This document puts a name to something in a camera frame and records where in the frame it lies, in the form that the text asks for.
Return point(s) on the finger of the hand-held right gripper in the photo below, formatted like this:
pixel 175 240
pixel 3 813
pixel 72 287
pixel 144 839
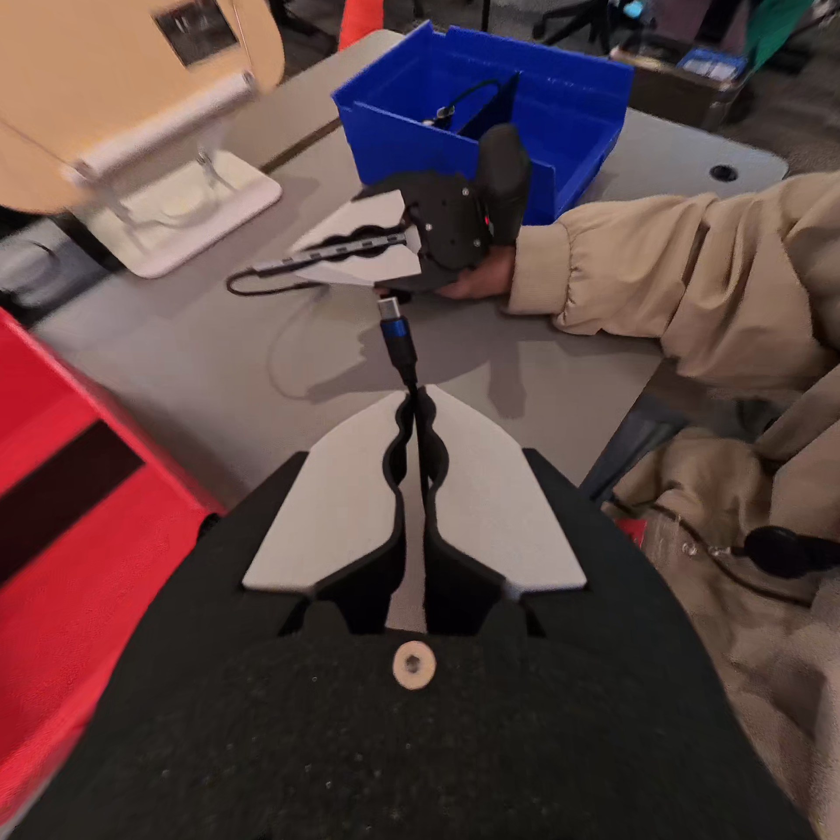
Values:
pixel 367 269
pixel 361 213

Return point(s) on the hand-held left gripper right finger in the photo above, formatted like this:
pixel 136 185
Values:
pixel 512 512

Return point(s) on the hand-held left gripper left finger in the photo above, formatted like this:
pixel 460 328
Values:
pixel 321 512

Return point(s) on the blue plastic bin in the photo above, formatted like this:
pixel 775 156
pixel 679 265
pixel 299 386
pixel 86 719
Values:
pixel 407 144

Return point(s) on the red plastic bin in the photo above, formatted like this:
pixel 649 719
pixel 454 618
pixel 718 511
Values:
pixel 79 623

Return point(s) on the person's right hand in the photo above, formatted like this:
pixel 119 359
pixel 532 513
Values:
pixel 489 279

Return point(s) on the black blue-bin divider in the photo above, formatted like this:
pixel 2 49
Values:
pixel 492 108

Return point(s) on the red tag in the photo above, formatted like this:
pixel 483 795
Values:
pixel 633 531

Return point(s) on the orange traffic cone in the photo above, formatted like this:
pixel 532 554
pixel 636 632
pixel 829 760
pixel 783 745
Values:
pixel 361 23

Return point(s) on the brown storage box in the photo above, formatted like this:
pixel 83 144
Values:
pixel 676 92

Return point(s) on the black red-bin divider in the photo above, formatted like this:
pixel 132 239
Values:
pixel 59 499

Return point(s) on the wooden board stand white base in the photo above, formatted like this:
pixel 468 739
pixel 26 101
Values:
pixel 98 65

